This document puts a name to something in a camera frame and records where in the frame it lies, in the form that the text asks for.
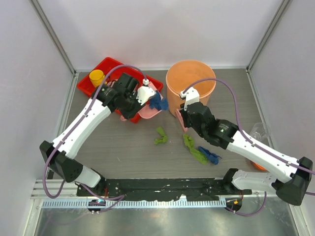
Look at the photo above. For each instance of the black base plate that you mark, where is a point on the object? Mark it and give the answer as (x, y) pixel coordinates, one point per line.
(165, 189)

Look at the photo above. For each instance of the yellow mug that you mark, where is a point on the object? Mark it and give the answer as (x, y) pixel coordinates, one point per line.
(96, 77)

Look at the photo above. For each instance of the red plastic tray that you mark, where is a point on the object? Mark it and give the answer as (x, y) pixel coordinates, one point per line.
(106, 65)

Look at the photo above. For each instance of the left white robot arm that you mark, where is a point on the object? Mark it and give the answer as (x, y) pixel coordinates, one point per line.
(60, 154)

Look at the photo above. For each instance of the orange plastic bucket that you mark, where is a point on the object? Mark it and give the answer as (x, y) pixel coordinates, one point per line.
(181, 75)

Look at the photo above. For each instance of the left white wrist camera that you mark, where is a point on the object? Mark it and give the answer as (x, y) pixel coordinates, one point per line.
(145, 92)

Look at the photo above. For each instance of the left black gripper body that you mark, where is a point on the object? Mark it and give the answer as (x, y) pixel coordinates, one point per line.
(130, 106)

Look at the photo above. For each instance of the white slotted cable duct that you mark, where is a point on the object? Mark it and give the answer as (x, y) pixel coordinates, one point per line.
(94, 203)

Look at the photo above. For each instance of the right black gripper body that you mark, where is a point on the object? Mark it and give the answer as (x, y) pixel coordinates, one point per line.
(188, 123)

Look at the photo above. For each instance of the pink dustpan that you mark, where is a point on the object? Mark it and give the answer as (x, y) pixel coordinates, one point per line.
(146, 112)

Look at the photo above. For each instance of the orange bowl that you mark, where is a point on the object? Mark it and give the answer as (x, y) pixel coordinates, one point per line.
(258, 167)

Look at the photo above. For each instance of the dark blue paper scrap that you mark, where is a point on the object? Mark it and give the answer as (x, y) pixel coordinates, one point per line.
(159, 103)

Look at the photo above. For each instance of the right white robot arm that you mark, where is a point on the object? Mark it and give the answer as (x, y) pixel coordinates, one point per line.
(287, 177)

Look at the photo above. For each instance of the small green paper scrap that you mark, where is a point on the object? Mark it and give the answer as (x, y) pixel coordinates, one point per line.
(163, 137)

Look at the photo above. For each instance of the pink hand brush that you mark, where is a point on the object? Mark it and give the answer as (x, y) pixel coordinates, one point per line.
(180, 119)

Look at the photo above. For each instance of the long green paper scrap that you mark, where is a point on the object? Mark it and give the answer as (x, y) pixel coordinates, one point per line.
(189, 143)

